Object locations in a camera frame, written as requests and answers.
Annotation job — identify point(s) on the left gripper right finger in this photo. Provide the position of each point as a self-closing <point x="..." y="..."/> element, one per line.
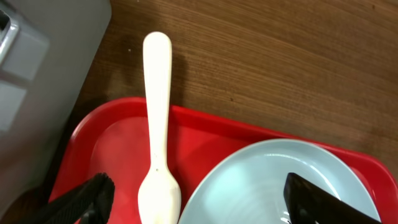
<point x="308" y="204"/>

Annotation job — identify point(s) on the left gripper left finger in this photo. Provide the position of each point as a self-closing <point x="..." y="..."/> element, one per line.
<point x="90" y="202"/>

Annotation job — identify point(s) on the light blue plate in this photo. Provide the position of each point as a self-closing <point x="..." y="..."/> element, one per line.
<point x="248" y="186"/>

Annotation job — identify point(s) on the white plastic spoon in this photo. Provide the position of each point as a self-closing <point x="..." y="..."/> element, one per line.
<point x="159" y="197"/>

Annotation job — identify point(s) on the grey dishwasher rack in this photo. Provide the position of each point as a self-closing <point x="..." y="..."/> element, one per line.
<point x="47" y="48"/>

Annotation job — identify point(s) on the red plastic tray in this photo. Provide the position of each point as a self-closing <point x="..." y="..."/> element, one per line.
<point x="114" y="139"/>

